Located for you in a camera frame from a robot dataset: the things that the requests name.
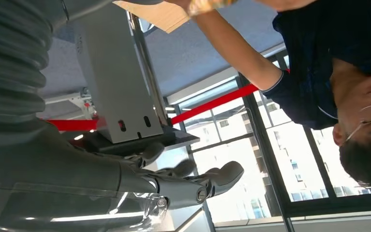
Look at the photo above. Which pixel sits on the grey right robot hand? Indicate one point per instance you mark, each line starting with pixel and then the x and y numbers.
pixel 60 166

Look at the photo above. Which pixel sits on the person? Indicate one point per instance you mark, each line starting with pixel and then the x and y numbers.
pixel 316 48

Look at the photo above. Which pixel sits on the clear plastic film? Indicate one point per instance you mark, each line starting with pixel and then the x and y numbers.
pixel 76 208

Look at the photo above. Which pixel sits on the white machine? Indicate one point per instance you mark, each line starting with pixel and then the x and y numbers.
pixel 73 101

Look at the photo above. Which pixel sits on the silver metal pole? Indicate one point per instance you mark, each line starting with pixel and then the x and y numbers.
pixel 148 76

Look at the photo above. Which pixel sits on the red barrier belt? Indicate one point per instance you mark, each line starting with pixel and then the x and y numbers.
pixel 214 102

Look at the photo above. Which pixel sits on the light grey cabinet panel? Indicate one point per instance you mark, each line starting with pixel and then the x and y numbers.
pixel 115 80

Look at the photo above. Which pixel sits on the ribbed grey right arm sleeve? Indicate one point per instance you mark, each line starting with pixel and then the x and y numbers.
pixel 9 64

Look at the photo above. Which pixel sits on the thin-framed glasses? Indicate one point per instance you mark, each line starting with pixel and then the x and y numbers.
pixel 364 122

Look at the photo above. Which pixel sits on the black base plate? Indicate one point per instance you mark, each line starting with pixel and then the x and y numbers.
pixel 172 139

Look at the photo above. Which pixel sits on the black window frame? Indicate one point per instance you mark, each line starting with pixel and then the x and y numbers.
pixel 262 144

